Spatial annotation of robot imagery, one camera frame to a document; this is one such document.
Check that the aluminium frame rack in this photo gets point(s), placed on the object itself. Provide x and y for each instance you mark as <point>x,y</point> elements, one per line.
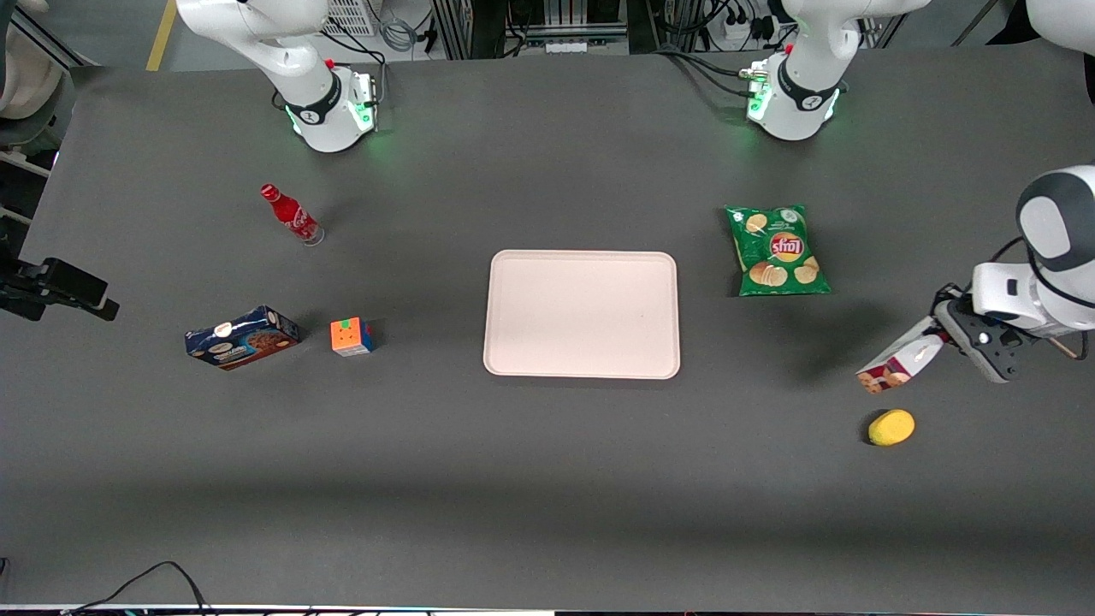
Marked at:
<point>547,26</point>

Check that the cream plastic tray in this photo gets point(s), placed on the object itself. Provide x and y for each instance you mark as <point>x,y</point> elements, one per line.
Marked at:
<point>582,315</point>

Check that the red cookie box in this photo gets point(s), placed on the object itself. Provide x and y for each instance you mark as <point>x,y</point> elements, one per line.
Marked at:
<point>898,364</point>

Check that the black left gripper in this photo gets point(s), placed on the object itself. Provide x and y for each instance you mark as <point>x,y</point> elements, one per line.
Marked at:
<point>948,301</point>

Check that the blue cookie box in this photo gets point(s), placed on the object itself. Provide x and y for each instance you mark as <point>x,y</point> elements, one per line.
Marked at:
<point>244,338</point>

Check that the green chips bag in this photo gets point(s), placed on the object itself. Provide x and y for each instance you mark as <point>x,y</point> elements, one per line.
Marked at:
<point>777,250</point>

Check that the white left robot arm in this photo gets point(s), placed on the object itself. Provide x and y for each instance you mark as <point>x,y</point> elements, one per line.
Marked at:
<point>796,94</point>

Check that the red soda bottle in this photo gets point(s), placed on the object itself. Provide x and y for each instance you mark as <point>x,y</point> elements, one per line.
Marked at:
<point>291,212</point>

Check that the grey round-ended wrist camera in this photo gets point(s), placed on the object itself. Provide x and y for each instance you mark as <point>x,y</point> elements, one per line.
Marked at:
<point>985,346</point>

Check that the multicoloured puzzle cube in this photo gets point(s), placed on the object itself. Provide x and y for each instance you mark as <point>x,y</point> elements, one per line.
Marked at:
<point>349,337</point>

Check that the beige chair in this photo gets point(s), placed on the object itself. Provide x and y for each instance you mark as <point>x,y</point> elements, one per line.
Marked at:
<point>26,81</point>

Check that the white perforated box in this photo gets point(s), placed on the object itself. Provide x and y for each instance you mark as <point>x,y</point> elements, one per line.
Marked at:
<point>349,15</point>

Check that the yellow lemon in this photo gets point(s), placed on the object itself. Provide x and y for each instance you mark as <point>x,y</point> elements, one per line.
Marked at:
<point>891,428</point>

